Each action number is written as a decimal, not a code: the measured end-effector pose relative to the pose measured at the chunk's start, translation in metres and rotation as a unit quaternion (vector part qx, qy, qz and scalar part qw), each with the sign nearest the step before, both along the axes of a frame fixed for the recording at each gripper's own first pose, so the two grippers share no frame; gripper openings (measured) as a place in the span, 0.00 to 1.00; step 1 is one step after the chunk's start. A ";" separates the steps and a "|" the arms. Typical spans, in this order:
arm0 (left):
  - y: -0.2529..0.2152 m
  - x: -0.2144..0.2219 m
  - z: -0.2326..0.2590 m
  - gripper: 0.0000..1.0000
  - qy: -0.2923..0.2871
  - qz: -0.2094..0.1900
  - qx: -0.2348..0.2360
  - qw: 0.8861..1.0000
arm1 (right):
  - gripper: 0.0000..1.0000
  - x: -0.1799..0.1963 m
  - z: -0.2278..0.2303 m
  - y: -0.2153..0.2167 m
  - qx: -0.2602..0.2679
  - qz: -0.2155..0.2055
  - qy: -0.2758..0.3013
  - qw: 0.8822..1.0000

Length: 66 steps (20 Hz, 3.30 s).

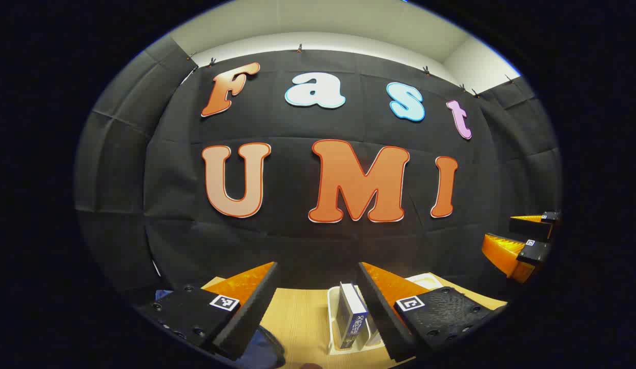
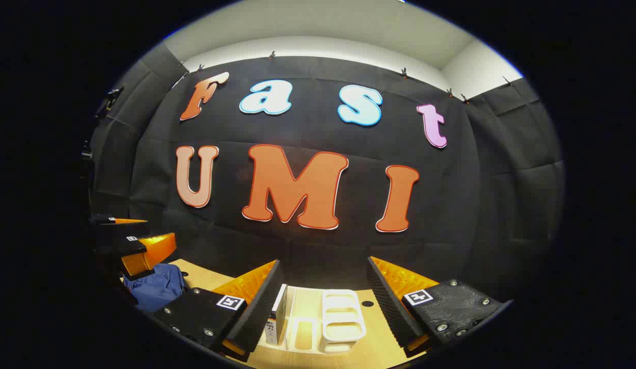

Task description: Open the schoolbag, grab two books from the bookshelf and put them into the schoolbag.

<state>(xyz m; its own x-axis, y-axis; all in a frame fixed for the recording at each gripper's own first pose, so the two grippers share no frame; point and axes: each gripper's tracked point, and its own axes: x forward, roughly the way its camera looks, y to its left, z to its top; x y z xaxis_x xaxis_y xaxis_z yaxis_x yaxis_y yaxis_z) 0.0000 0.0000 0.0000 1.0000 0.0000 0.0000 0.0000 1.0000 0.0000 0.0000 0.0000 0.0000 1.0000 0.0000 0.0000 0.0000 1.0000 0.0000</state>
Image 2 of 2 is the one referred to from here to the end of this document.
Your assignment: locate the white bookshelf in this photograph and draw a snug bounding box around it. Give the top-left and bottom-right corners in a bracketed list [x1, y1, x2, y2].
[283, 284, 368, 355]

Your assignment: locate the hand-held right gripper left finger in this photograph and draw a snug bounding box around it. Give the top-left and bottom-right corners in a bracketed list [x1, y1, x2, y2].
[154, 259, 284, 362]

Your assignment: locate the row of small cloth clips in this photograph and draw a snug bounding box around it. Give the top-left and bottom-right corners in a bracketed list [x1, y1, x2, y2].
[177, 50, 514, 104]

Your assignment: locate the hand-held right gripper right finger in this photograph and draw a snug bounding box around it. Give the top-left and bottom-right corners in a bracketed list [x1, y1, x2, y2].
[367, 256, 505, 359]

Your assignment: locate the black mounted device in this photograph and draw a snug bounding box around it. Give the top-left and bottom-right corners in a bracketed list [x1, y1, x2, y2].
[94, 86, 125, 119]

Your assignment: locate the blue schoolbag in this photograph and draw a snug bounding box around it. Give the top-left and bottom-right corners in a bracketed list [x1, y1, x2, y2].
[124, 263, 188, 313]

